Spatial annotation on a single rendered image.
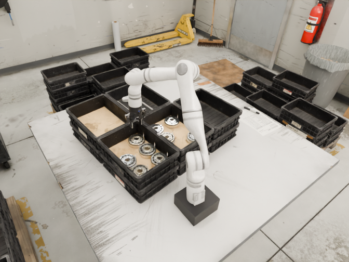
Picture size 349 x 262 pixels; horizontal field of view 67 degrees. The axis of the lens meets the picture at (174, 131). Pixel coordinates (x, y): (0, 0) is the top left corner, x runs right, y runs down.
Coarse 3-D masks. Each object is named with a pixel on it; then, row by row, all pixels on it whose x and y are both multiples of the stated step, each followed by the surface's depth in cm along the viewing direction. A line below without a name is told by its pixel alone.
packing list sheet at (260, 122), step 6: (252, 108) 223; (246, 114) 216; (252, 114) 216; (258, 114) 216; (240, 120) 210; (246, 120) 210; (252, 120) 210; (258, 120) 210; (264, 120) 210; (270, 120) 211; (252, 126) 204; (258, 126) 204; (264, 126) 204; (270, 126) 205; (276, 126) 205; (258, 132) 199; (264, 132) 199; (270, 132) 199
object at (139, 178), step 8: (136, 120) 168; (120, 128) 161; (104, 136) 155; (168, 144) 152; (112, 152) 146; (176, 152) 147; (120, 160) 141; (168, 160) 143; (152, 168) 138; (136, 176) 133; (144, 176) 134
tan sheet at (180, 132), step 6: (162, 120) 185; (180, 126) 181; (174, 132) 176; (180, 132) 176; (186, 132) 176; (180, 138) 171; (186, 138) 172; (174, 144) 167; (180, 144) 167; (186, 144) 167
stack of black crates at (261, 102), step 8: (248, 96) 277; (256, 96) 286; (264, 96) 291; (272, 96) 283; (256, 104) 268; (264, 104) 285; (272, 104) 286; (280, 104) 278; (264, 112) 264; (272, 112) 256
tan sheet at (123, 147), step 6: (120, 144) 165; (126, 144) 166; (114, 150) 161; (120, 150) 161; (126, 150) 161; (132, 150) 161; (138, 150) 162; (156, 150) 162; (138, 156) 158; (138, 162) 154; (144, 162) 154; (150, 162) 154; (150, 168) 151
